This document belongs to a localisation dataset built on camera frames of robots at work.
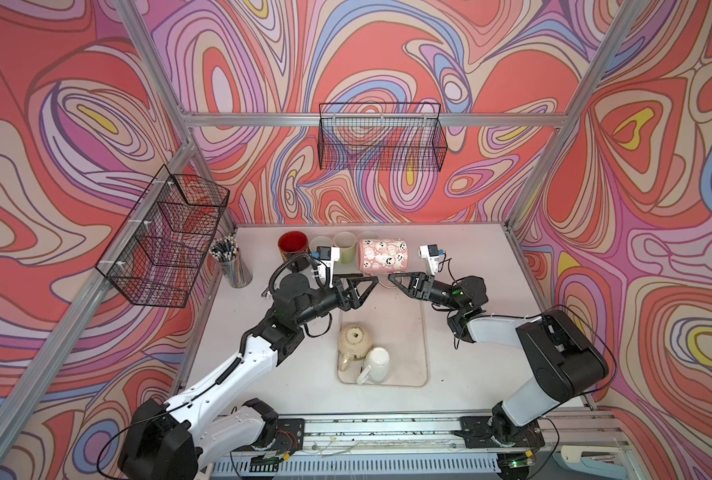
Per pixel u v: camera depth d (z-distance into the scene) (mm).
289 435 724
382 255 702
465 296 643
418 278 710
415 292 704
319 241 1026
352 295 605
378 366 753
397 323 934
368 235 1050
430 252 734
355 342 803
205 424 424
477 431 739
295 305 556
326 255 637
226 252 892
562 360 460
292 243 1021
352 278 703
